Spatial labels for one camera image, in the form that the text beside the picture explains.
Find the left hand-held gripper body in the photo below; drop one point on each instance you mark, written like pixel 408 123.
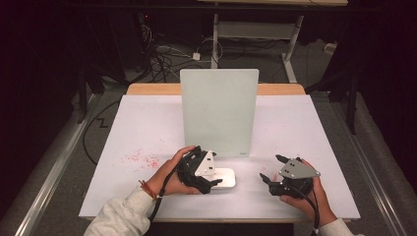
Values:
pixel 191 170

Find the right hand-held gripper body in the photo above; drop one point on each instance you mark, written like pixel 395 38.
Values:
pixel 296 173

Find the white whiteboard eraser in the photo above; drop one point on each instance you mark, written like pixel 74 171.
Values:
pixel 227 178

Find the frosted glass whiteboard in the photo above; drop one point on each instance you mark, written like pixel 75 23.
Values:
pixel 219 111

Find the person's left hand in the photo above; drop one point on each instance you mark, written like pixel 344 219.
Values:
pixel 167 180

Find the person's right hand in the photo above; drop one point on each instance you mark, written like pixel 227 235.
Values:
pixel 316 203

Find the black metal stand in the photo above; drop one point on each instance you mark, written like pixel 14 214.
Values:
pixel 83 95
pixel 352 98

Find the white power adapter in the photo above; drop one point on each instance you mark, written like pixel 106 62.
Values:
pixel 196 56

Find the aluminium floor rail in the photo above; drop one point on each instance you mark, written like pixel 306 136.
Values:
pixel 49 177
pixel 380 196

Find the white frame desk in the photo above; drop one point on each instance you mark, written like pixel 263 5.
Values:
pixel 255 30

